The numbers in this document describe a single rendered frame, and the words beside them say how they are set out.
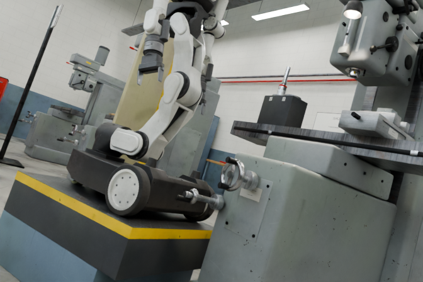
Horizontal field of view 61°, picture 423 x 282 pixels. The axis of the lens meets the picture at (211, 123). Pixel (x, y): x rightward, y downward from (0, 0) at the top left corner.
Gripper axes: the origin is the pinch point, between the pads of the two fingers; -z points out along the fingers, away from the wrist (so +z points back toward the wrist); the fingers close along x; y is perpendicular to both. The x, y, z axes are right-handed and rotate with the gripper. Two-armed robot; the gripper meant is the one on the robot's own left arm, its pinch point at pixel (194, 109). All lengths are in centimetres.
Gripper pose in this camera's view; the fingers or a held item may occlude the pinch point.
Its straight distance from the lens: 198.1
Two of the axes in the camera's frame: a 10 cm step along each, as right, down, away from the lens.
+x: 8.8, 0.5, -4.8
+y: 4.5, 2.6, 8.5
